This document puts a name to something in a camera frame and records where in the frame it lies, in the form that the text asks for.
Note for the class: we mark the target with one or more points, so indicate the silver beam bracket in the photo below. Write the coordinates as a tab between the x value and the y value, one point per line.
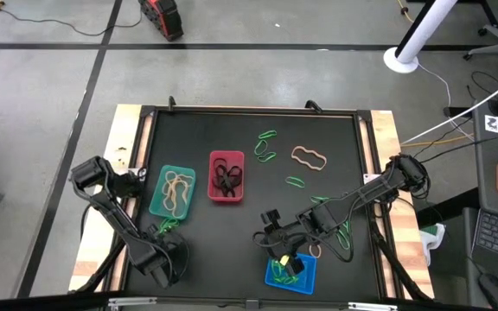
130	301
372	306

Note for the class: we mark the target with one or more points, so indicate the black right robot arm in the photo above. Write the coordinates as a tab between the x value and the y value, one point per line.
374	190

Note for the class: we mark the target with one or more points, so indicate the white floor stand pole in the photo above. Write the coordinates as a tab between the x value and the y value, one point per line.
422	26

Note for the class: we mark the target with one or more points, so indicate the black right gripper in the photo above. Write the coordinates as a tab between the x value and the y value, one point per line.
283	237

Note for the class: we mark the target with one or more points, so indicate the red black floor device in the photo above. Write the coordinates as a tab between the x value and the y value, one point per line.
162	17

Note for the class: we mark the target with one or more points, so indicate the black side desk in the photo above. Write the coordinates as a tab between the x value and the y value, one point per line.
487	190

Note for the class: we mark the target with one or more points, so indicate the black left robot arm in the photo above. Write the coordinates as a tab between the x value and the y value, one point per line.
115	216

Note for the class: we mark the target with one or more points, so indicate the blue plastic basket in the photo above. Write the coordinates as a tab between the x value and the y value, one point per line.
307	283

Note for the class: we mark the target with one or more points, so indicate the teal plastic basket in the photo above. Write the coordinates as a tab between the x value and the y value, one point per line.
158	203

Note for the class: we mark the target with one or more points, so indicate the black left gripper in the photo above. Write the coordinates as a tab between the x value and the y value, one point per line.
171	255

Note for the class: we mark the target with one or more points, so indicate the black overhead frame beam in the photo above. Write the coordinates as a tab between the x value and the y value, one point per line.
37	304

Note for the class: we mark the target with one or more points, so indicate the green rubber band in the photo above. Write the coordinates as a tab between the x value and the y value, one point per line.
340	236
167	224
318	199
261	136
347	225
289	179
256	149
291	281
275	268
267	158
277	280

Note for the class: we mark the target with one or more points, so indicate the black table clamp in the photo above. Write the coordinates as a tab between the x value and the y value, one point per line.
314	105
171	103

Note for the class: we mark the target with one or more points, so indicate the tan rubber band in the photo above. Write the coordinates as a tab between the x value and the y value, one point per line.
167	177
293	153
184	185
311	250
174	207

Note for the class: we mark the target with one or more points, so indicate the red plastic basket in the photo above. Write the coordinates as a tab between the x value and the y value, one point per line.
238	156

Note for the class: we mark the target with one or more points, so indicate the black computer mouse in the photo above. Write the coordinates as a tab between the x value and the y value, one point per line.
495	291

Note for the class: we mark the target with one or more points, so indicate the green white bag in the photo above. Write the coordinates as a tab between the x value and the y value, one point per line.
432	237

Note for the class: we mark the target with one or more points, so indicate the black rubber band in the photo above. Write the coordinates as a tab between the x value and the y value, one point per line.
234	175
225	190
219	162

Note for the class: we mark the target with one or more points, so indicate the black floor power strip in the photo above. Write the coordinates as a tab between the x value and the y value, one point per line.
456	111

